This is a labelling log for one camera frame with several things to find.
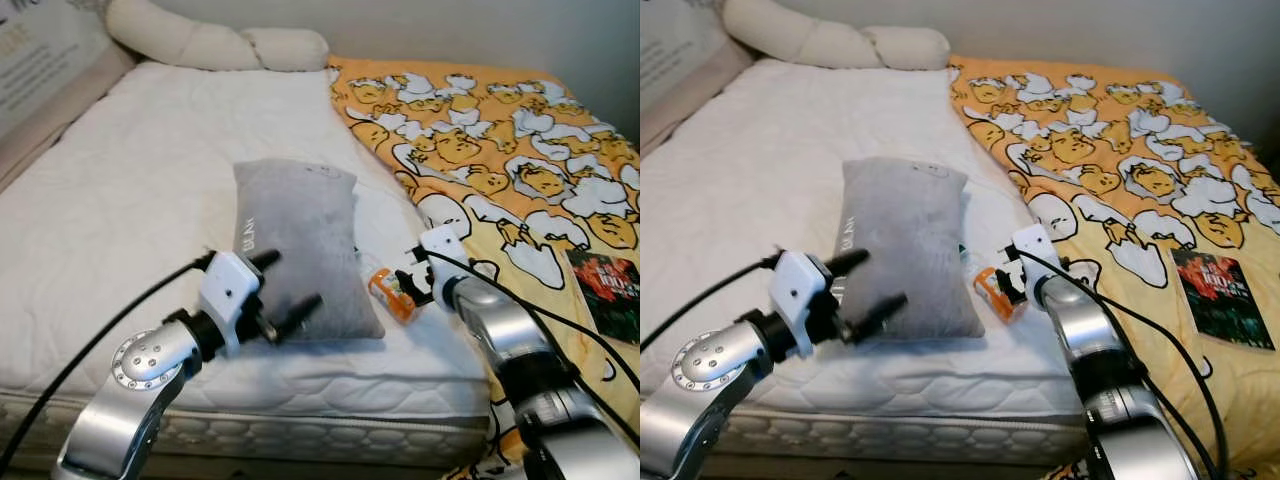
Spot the orange pill bottle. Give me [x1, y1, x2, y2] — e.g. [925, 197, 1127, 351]
[367, 266, 417, 324]
[974, 265, 1027, 324]

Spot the grey plush pillow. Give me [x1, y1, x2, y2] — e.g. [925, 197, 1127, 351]
[232, 158, 387, 342]
[840, 156, 987, 342]

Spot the dark book with red cover art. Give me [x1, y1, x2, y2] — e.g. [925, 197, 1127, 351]
[1171, 247, 1277, 352]
[566, 248, 641, 346]

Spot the white quilted mattress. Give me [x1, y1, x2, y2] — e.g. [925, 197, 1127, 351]
[640, 58, 1093, 419]
[0, 60, 493, 419]

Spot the grey quilted bed base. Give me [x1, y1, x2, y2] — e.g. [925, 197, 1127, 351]
[700, 403, 1093, 469]
[0, 388, 493, 469]

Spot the orange cartoon print blanket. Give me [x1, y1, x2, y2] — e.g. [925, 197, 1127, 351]
[328, 55, 641, 480]
[948, 54, 1280, 480]

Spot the cream knotted bolster pillow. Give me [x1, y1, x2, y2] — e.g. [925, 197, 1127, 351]
[722, 0, 952, 72]
[105, 0, 331, 73]

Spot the white printed headboard label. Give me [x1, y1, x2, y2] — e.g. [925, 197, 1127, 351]
[0, 0, 109, 139]
[640, 0, 733, 106]

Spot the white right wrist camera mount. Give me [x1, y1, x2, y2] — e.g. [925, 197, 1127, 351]
[1011, 222, 1063, 282]
[417, 224, 471, 278]

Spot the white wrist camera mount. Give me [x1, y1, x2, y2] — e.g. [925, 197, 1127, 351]
[774, 249, 833, 357]
[417, 224, 471, 278]
[1011, 222, 1063, 282]
[198, 250, 264, 357]

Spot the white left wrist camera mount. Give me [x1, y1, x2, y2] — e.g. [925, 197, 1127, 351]
[198, 250, 264, 357]
[774, 249, 833, 357]

